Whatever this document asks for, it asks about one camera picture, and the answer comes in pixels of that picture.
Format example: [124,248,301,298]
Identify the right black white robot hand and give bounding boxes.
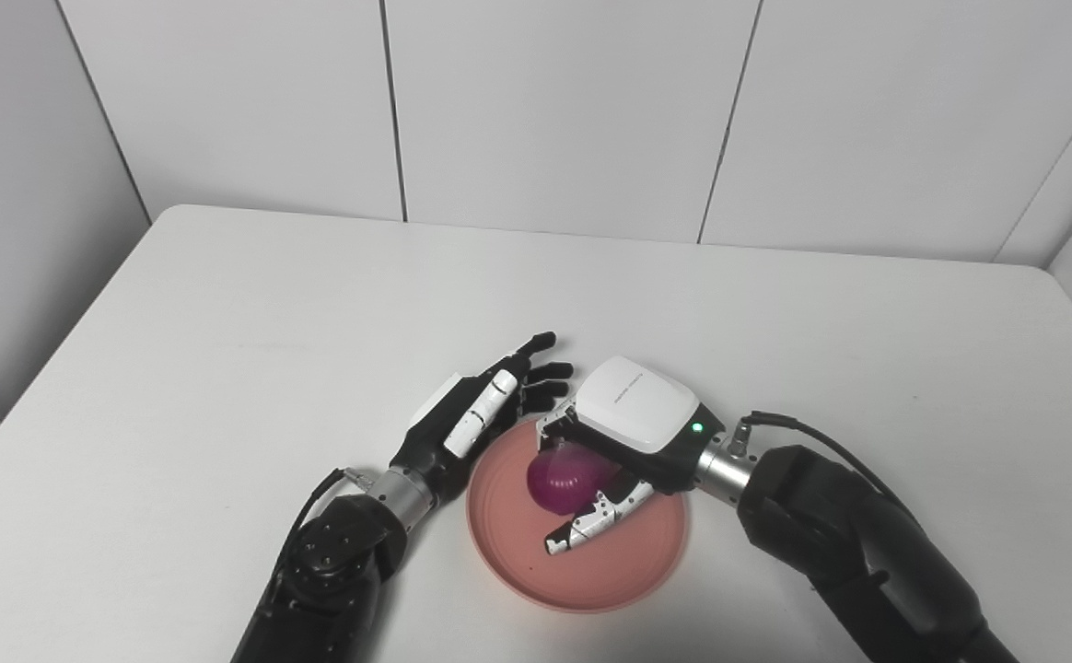
[536,355,728,556]

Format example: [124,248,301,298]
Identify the pink round plate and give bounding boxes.
[466,416,690,614]

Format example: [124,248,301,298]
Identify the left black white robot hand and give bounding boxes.
[390,331,576,504]

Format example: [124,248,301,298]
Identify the purple onion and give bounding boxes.
[526,447,624,516]

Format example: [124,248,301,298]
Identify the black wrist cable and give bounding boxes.
[280,467,377,576]
[739,411,916,528]

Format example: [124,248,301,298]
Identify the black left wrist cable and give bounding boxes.
[280,467,377,576]

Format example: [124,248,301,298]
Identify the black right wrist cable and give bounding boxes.
[739,411,916,528]

